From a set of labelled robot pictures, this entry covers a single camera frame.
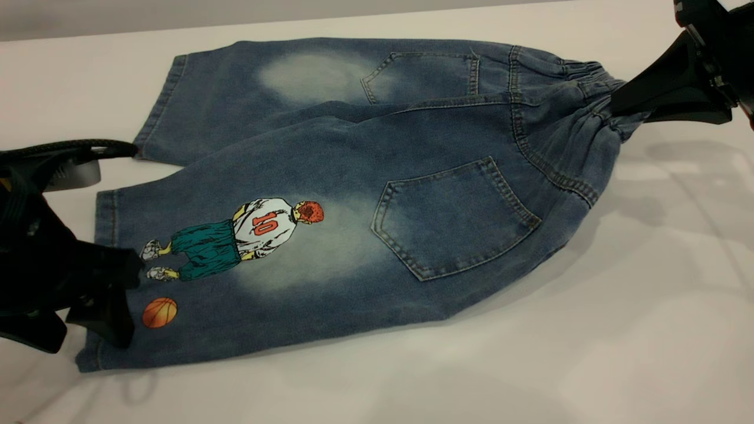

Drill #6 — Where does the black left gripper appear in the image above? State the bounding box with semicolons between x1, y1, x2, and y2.
0;171;145;354

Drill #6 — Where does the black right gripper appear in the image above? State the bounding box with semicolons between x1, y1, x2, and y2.
610;0;754;127

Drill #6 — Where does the blue denim pants basketball print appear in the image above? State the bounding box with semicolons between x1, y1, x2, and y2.
75;38;652;373

